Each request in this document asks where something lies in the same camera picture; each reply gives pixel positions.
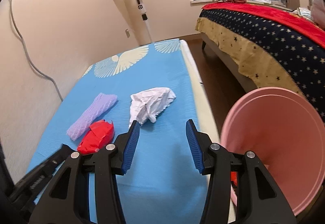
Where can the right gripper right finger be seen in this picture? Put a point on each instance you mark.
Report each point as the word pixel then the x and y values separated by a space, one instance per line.
pixel 259 198

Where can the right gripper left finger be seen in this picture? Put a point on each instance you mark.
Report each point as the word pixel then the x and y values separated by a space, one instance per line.
pixel 66 197

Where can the white paper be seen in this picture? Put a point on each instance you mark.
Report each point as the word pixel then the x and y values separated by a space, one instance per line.
pixel 148 104

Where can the orange-red plastic bag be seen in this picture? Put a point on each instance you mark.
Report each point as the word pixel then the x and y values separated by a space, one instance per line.
pixel 234 182

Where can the pink trash bin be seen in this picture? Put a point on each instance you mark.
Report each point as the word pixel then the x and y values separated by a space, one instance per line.
pixel 287 134

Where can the red plastic wrapper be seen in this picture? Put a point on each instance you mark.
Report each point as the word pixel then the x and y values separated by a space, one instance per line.
pixel 100 134

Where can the purple foam net sleeve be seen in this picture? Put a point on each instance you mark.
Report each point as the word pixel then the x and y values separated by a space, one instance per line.
pixel 100 104

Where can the blue mattress sheet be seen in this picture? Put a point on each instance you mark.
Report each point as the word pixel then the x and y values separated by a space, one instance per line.
pixel 163 184

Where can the star pattern bed blanket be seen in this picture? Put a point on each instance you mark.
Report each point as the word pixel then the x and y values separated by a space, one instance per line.
pixel 270 53

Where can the red bed blanket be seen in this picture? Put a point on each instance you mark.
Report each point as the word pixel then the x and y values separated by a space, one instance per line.
pixel 301 25

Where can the plaid pillow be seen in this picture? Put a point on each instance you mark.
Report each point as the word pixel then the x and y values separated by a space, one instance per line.
pixel 317 9

